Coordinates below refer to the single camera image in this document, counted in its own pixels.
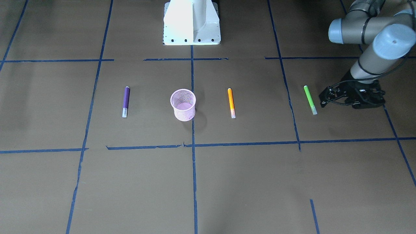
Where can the pink mesh pen holder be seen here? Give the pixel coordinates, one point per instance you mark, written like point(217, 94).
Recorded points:
point(183, 102)

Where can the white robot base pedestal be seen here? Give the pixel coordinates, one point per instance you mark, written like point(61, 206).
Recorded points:
point(191, 22)

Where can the purple highlighter pen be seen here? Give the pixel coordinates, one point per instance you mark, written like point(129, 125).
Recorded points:
point(126, 102)

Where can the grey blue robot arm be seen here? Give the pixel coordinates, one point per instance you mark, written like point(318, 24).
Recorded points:
point(389, 41)

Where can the green highlighter pen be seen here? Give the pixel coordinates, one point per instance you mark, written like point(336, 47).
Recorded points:
point(310, 100)

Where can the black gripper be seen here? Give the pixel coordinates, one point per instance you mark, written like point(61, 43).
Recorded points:
point(348, 84)

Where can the orange highlighter pen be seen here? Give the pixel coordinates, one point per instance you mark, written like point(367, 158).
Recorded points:
point(231, 103)

